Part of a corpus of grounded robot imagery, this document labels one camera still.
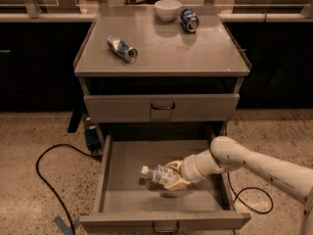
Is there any clear blue labelled plastic bottle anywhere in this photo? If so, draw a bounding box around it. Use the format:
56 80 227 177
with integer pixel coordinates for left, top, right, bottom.
141 164 178 188

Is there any white bowl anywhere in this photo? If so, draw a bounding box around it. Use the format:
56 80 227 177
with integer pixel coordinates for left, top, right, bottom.
155 0 182 22

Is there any open grey middle drawer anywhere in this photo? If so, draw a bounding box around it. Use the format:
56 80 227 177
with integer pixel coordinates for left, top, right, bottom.
80 137 250 235

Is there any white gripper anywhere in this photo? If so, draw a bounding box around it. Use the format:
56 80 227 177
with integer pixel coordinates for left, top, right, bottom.
164 155 205 191

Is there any grey drawer cabinet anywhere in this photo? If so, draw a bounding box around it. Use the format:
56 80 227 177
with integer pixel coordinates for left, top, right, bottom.
74 6 250 140

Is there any black cable on floor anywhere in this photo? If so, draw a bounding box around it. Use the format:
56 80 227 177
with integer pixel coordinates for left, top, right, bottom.
34 143 104 235
226 171 274 215

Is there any blue power adapter box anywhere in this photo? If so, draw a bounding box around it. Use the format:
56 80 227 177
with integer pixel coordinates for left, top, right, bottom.
84 126 102 152

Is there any black cable on right floor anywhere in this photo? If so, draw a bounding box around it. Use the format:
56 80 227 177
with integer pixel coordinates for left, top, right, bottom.
226 171 274 215

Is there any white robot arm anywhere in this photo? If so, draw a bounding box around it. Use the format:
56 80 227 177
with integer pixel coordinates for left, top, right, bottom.
164 136 313 235

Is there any silver blue energy drink can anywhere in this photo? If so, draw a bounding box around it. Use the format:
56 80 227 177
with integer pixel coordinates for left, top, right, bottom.
107 35 138 63

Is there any closed grey top drawer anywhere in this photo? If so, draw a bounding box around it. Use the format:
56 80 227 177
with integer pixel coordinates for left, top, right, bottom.
84 94 240 122

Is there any black cable on left floor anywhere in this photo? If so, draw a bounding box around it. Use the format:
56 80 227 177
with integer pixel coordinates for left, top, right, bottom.
34 143 104 235

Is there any blue tape on floor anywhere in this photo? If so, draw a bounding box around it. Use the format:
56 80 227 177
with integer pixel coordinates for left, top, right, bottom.
54 216 80 235

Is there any blue soda can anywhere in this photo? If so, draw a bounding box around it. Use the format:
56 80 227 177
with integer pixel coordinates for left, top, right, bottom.
180 8 200 32

